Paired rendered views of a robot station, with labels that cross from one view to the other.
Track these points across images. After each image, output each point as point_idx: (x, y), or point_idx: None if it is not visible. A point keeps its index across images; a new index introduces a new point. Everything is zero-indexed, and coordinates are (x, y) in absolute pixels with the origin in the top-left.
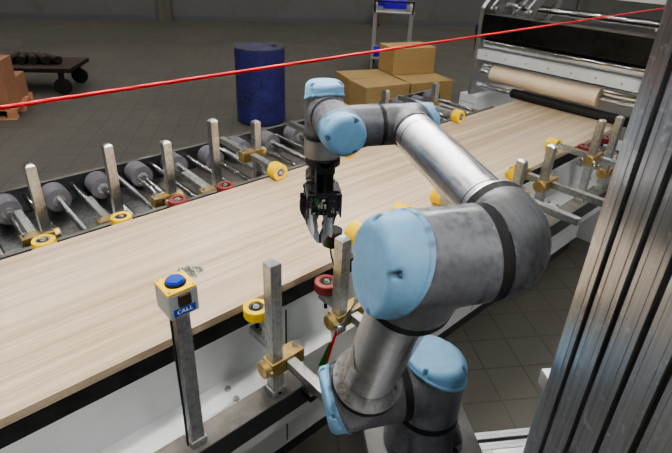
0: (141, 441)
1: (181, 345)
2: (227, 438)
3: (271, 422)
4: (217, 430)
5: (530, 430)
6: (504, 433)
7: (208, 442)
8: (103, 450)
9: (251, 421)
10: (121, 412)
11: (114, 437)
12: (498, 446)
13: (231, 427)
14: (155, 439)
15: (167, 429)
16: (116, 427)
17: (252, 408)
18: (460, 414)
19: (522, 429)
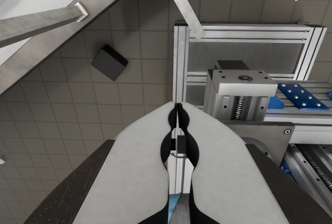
0: None
1: (5, 45)
2: (105, 9)
3: None
4: (95, 4)
5: (319, 204)
6: (312, 121)
7: (91, 15)
8: None
9: None
10: None
11: None
12: (299, 129)
13: (106, 2)
14: None
15: None
16: None
17: None
18: (282, 146)
19: (330, 120)
